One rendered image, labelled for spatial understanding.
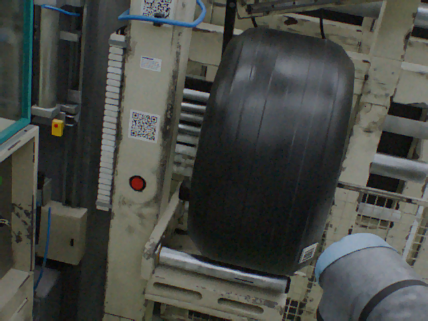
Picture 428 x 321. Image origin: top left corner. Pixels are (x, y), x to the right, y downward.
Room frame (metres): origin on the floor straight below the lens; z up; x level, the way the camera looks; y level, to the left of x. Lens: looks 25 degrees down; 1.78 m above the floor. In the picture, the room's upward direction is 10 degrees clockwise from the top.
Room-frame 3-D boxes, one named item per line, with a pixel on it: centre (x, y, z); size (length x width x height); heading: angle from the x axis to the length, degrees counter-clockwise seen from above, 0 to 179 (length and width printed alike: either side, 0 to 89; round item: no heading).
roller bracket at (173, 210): (1.41, 0.10, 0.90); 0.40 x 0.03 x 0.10; 174
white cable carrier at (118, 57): (1.38, 0.27, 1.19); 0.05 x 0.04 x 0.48; 174
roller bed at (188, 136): (1.79, 0.10, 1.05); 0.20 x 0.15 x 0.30; 84
